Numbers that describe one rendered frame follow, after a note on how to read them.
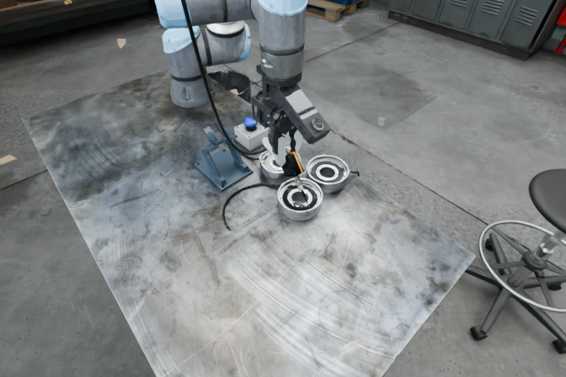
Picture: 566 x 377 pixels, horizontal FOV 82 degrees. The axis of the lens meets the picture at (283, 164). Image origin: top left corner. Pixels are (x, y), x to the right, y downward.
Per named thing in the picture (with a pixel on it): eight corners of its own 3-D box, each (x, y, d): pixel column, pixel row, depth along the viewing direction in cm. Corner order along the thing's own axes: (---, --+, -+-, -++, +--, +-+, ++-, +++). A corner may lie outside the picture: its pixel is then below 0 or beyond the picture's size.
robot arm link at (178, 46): (168, 64, 111) (157, 23, 101) (207, 58, 114) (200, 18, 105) (171, 81, 102) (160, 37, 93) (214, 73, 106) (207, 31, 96)
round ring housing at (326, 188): (312, 198, 80) (312, 187, 77) (301, 169, 87) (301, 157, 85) (352, 192, 81) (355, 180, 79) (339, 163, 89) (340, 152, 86)
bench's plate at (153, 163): (472, 260, 70) (477, 255, 68) (248, 547, 41) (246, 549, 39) (188, 66, 135) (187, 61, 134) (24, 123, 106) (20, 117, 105)
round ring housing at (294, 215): (330, 210, 77) (332, 199, 74) (293, 230, 73) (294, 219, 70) (304, 183, 84) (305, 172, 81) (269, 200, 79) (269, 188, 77)
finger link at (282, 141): (268, 154, 74) (269, 119, 68) (285, 167, 71) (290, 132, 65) (257, 160, 72) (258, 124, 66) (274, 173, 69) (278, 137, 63)
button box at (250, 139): (269, 140, 96) (269, 127, 93) (249, 151, 93) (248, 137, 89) (252, 128, 101) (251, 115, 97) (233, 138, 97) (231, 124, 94)
